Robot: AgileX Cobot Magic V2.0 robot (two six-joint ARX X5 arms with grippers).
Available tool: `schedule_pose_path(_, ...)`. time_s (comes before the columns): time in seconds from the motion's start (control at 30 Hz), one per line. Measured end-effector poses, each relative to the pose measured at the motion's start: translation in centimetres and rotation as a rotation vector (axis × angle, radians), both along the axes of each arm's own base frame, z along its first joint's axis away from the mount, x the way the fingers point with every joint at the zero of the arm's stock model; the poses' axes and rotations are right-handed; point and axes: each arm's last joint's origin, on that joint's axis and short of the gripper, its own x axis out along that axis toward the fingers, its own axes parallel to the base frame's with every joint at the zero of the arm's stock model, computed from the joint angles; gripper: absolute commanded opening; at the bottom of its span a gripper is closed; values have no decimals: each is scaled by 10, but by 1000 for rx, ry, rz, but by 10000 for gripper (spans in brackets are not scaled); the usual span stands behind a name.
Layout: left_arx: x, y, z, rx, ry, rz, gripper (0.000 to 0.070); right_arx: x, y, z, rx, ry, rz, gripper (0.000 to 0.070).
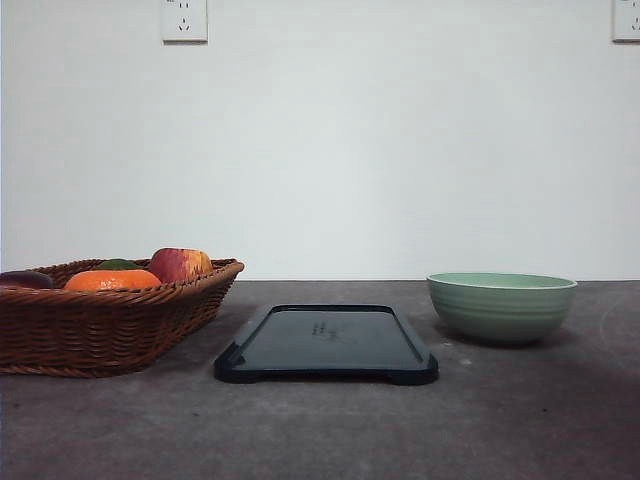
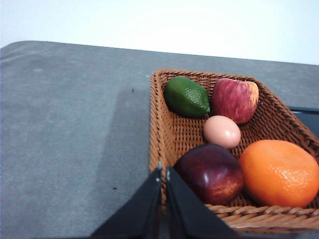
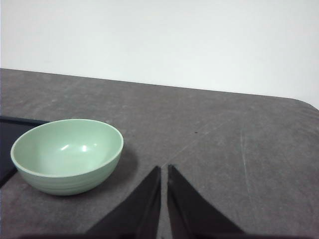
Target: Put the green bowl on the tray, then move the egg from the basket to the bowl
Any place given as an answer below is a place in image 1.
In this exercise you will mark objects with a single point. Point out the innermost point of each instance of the brown wicker basket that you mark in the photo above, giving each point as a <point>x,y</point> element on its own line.
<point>108,317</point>

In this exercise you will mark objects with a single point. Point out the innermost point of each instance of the dark purple fruit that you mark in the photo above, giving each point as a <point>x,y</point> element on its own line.
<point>26,278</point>

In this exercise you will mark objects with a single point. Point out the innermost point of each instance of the white wall socket left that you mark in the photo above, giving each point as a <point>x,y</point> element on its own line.
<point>183,23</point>

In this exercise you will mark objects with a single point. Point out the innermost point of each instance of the orange fruit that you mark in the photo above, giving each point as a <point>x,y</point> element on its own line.
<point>112,280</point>

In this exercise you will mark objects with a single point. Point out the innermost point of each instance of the green avocado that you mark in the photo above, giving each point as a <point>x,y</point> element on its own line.
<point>118,264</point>

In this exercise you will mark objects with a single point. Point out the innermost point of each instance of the light green ribbed bowl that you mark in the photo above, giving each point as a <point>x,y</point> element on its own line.
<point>501,306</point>

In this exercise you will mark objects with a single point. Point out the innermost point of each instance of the red yellow apple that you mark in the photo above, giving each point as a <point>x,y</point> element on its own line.
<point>178,265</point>

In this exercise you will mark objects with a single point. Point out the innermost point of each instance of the white wall socket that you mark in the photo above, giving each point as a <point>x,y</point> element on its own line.
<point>183,23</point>
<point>626,21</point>

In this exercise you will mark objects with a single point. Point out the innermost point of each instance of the dark blue rectangular tray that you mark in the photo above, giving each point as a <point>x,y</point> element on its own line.
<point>328,341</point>

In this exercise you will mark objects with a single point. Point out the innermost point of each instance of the white wall socket right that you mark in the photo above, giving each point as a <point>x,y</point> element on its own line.
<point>626,21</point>

